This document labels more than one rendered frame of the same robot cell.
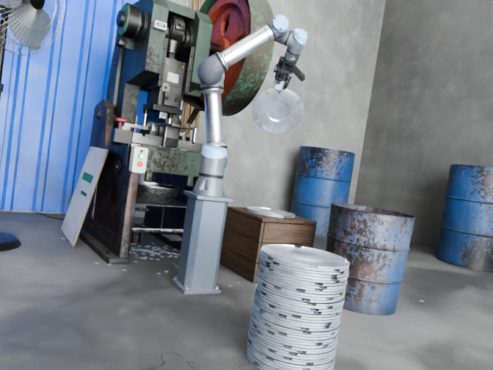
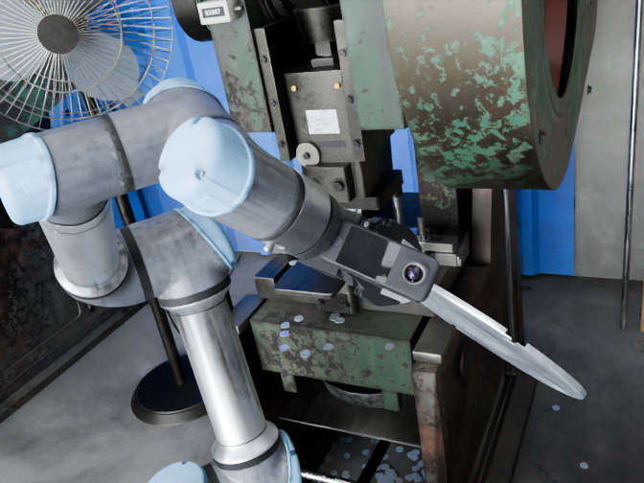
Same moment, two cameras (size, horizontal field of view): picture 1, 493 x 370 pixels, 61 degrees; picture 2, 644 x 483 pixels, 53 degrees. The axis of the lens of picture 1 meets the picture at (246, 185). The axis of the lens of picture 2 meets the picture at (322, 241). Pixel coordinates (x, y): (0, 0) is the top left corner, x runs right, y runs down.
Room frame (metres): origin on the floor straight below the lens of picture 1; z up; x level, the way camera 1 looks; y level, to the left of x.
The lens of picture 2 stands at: (1.95, -0.67, 1.44)
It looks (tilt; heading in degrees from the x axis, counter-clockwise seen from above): 26 degrees down; 66
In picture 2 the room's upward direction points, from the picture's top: 11 degrees counter-clockwise
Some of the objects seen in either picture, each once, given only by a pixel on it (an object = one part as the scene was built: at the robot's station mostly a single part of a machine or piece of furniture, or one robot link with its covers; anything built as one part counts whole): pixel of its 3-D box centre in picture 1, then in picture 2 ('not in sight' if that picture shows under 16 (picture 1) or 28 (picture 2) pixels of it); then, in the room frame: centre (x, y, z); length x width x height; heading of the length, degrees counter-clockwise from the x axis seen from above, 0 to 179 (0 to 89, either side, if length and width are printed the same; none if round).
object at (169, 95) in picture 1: (169, 82); (333, 126); (2.57, 0.55, 1.04); 0.17 x 0.15 x 0.30; 36
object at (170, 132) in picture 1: (172, 136); (331, 286); (2.47, 0.47, 0.72); 0.25 x 0.14 x 0.14; 36
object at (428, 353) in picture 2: (182, 179); (491, 320); (2.88, 0.44, 0.45); 0.92 x 0.12 x 0.90; 36
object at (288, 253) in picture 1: (304, 255); not in sight; (1.37, -0.22, 0.35); 0.29 x 0.29 x 0.01
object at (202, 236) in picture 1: (202, 241); not in sight; (1.99, 0.17, 0.23); 0.19 x 0.19 x 0.45; 28
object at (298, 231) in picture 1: (265, 242); not in sight; (2.46, -0.16, 0.18); 0.40 x 0.38 x 0.35; 32
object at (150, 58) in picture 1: (152, 117); (376, 182); (2.72, 0.66, 0.83); 0.79 x 0.43 x 1.34; 36
